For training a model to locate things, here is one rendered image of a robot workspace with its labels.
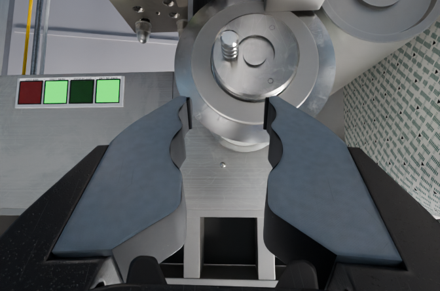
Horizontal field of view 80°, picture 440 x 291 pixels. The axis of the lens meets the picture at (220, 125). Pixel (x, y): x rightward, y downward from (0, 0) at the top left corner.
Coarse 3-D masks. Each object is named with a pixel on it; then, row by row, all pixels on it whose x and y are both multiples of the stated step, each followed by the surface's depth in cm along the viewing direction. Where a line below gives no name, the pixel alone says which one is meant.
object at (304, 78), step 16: (224, 16) 24; (288, 16) 24; (208, 32) 24; (304, 32) 24; (192, 48) 24; (208, 48) 24; (304, 48) 24; (192, 64) 24; (208, 64) 24; (304, 64) 23; (208, 80) 24; (304, 80) 23; (208, 96) 24; (224, 96) 24; (288, 96) 23; (304, 96) 23; (224, 112) 23; (240, 112) 23; (256, 112) 23
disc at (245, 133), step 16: (224, 0) 25; (240, 0) 25; (256, 0) 25; (208, 16) 25; (304, 16) 25; (192, 32) 25; (320, 32) 24; (176, 48) 25; (320, 48) 24; (176, 64) 25; (320, 64) 24; (176, 80) 25; (192, 80) 24; (320, 80) 24; (192, 96) 24; (320, 96) 24; (192, 112) 24; (208, 112) 24; (208, 128) 24; (224, 128) 24; (240, 128) 24; (256, 128) 23
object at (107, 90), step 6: (102, 84) 59; (108, 84) 59; (114, 84) 59; (102, 90) 59; (108, 90) 59; (114, 90) 59; (96, 96) 59; (102, 96) 59; (108, 96) 59; (114, 96) 59
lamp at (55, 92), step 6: (48, 84) 60; (54, 84) 60; (60, 84) 60; (66, 84) 60; (48, 90) 60; (54, 90) 60; (60, 90) 60; (66, 90) 59; (48, 96) 59; (54, 96) 59; (60, 96) 59; (48, 102) 59; (54, 102) 59; (60, 102) 59
